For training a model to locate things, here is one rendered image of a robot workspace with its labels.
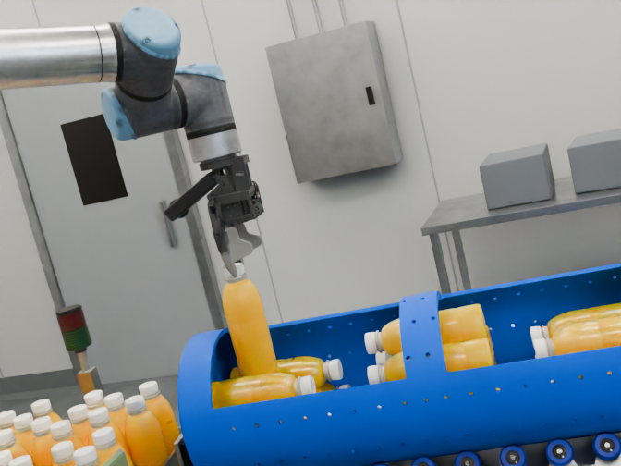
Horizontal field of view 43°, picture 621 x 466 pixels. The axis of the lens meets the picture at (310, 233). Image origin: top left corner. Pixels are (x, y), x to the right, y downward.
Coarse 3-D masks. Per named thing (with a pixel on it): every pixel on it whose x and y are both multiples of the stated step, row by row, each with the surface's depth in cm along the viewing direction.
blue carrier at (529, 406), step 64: (320, 320) 152; (384, 320) 153; (512, 320) 151; (192, 384) 139; (384, 384) 130; (448, 384) 127; (512, 384) 125; (576, 384) 123; (192, 448) 138; (256, 448) 136; (320, 448) 134; (384, 448) 133; (448, 448) 133
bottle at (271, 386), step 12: (276, 372) 143; (216, 384) 144; (228, 384) 143; (240, 384) 142; (252, 384) 141; (264, 384) 140; (276, 384) 140; (288, 384) 140; (216, 396) 142; (228, 396) 141; (240, 396) 141; (252, 396) 140; (264, 396) 140; (276, 396) 139; (288, 396) 140; (216, 408) 142
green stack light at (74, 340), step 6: (72, 330) 191; (78, 330) 191; (84, 330) 192; (66, 336) 191; (72, 336) 191; (78, 336) 191; (84, 336) 192; (90, 336) 195; (66, 342) 192; (72, 342) 191; (78, 342) 191; (84, 342) 192; (90, 342) 194; (66, 348) 193; (72, 348) 192; (78, 348) 192
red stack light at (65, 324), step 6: (78, 312) 192; (60, 318) 191; (66, 318) 190; (72, 318) 191; (78, 318) 191; (84, 318) 193; (60, 324) 191; (66, 324) 191; (72, 324) 191; (78, 324) 191; (84, 324) 193; (60, 330) 192; (66, 330) 191
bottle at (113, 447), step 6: (114, 438) 147; (108, 444) 145; (114, 444) 147; (120, 444) 148; (96, 450) 146; (102, 450) 145; (108, 450) 145; (114, 450) 145; (126, 450) 148; (102, 456) 145; (108, 456) 145; (126, 456) 147
